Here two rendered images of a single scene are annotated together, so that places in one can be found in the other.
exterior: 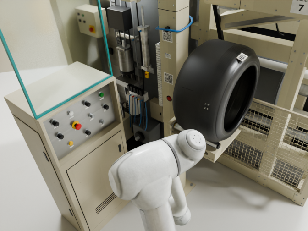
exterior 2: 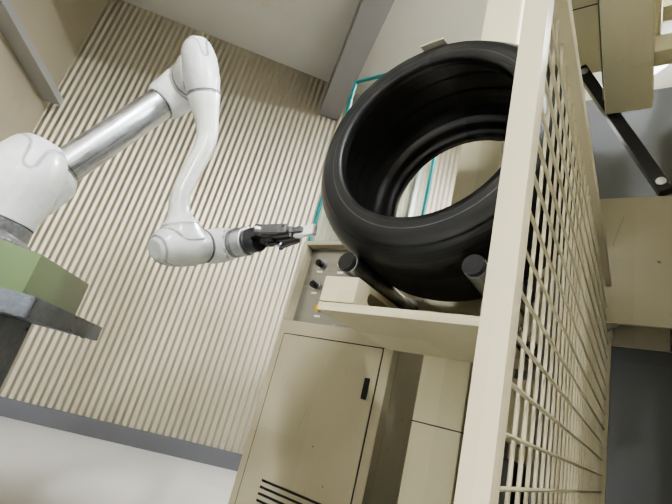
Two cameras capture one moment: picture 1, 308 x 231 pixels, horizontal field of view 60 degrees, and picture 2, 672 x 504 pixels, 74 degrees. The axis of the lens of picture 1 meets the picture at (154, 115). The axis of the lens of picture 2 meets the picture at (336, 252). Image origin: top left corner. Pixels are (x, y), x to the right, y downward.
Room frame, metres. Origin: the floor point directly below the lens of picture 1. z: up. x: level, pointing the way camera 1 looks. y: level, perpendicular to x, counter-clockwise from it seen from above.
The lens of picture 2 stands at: (1.08, -1.31, 0.59)
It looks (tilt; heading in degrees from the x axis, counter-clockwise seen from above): 19 degrees up; 85
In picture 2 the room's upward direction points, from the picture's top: 15 degrees clockwise
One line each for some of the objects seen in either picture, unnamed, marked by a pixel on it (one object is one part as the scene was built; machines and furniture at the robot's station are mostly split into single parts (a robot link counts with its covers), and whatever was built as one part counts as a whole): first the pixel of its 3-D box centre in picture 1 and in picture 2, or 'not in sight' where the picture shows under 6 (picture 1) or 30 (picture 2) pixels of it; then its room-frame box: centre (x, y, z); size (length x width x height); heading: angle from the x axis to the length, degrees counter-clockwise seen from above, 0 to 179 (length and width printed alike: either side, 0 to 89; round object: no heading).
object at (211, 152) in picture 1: (195, 141); (376, 314); (1.31, -0.26, 0.83); 0.36 x 0.09 x 0.06; 47
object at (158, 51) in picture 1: (162, 76); not in sight; (1.61, -0.07, 1.19); 0.05 x 0.04 x 0.48; 137
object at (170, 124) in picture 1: (185, 114); (459, 315); (1.54, -0.23, 0.90); 0.40 x 0.03 x 0.10; 137
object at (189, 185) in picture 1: (176, 186); not in sight; (1.57, -0.16, 0.01); 0.27 x 0.27 x 0.02; 47
